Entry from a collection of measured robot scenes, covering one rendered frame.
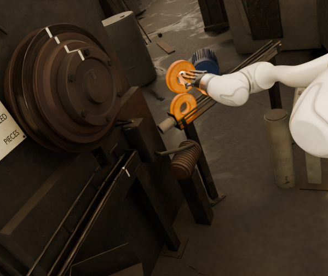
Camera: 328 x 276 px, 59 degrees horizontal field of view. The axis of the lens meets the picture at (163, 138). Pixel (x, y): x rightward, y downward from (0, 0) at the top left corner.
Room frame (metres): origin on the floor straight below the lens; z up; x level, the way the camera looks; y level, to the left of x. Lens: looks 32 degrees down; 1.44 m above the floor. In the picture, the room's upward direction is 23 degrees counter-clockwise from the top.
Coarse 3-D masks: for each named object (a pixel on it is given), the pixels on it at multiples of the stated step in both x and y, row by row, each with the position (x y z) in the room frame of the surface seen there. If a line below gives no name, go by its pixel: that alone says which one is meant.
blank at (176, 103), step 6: (180, 96) 1.38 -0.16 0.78; (186, 96) 1.39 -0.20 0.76; (192, 96) 1.41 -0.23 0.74; (174, 102) 1.37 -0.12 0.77; (180, 102) 1.38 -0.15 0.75; (186, 102) 1.41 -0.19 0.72; (192, 102) 1.40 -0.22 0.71; (174, 108) 1.36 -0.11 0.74; (186, 108) 1.42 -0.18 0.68; (192, 108) 1.40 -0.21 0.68; (174, 114) 1.35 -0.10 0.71; (180, 114) 1.37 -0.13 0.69; (186, 120) 1.37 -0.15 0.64
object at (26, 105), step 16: (64, 32) 1.13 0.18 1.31; (80, 32) 1.19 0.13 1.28; (32, 48) 1.00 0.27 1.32; (16, 64) 0.99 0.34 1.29; (32, 64) 0.97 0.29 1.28; (16, 80) 0.96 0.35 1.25; (32, 80) 0.95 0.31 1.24; (16, 96) 0.94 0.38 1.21; (32, 96) 0.92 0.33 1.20; (32, 112) 0.90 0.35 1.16; (32, 128) 0.92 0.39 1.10; (48, 128) 0.91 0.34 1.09; (112, 128) 1.12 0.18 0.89; (48, 144) 0.94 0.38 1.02; (64, 144) 0.92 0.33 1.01; (80, 144) 0.97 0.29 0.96; (96, 144) 1.02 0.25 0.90
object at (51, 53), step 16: (48, 48) 1.02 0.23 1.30; (64, 48) 1.05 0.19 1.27; (48, 64) 0.98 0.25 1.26; (48, 80) 0.95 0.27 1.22; (48, 96) 0.93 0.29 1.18; (48, 112) 0.92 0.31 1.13; (64, 112) 0.93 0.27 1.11; (64, 128) 0.93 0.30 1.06; (80, 128) 0.95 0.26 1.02; (96, 128) 1.01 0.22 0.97
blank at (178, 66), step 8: (176, 64) 1.29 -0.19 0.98; (184, 64) 1.30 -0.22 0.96; (192, 64) 1.32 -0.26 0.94; (168, 72) 1.29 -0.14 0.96; (176, 72) 1.29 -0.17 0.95; (192, 72) 1.31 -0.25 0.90; (168, 80) 1.28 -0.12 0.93; (176, 80) 1.28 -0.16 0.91; (176, 88) 1.28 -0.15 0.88; (184, 88) 1.30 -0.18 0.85
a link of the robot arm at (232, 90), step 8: (240, 72) 1.02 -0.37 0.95; (216, 80) 1.02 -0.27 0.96; (224, 80) 0.99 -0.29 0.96; (232, 80) 0.97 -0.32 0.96; (240, 80) 0.98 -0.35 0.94; (248, 80) 0.99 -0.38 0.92; (208, 88) 1.04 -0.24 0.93; (216, 88) 0.99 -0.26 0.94; (224, 88) 0.96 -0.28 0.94; (232, 88) 0.93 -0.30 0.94; (240, 88) 0.92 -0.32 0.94; (248, 88) 0.98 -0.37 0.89; (216, 96) 0.98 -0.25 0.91; (224, 96) 0.95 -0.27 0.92; (232, 96) 0.92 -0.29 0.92; (240, 96) 0.91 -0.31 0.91; (248, 96) 0.93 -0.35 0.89; (224, 104) 0.97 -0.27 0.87; (232, 104) 0.92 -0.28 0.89; (240, 104) 0.92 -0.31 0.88
